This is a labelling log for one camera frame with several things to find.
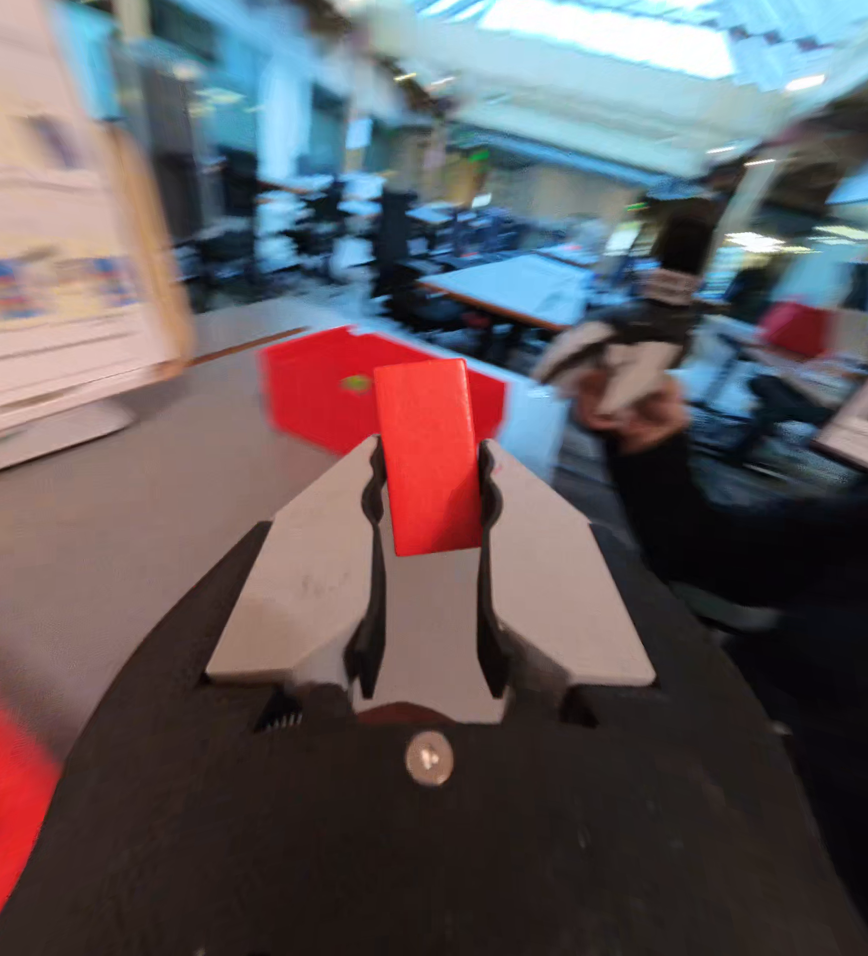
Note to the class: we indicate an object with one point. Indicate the white poster board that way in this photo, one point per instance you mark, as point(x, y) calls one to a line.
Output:
point(38, 224)

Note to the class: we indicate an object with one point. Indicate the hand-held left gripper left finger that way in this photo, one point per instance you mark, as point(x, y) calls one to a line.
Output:
point(307, 590)

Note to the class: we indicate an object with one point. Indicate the white table with wooden edge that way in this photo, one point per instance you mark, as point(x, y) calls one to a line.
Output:
point(516, 287)

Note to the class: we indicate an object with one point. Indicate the red chair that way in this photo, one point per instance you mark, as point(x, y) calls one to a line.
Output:
point(796, 328)

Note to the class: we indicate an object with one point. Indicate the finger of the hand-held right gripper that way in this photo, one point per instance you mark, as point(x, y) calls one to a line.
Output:
point(639, 377)
point(568, 351)

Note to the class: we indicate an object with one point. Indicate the person's right hand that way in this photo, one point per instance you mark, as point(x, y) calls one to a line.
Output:
point(650, 426)

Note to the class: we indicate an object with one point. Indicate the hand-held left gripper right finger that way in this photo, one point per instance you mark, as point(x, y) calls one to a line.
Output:
point(561, 597)

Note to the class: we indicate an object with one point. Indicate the red rectangular block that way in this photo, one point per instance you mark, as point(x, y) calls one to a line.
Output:
point(430, 463)

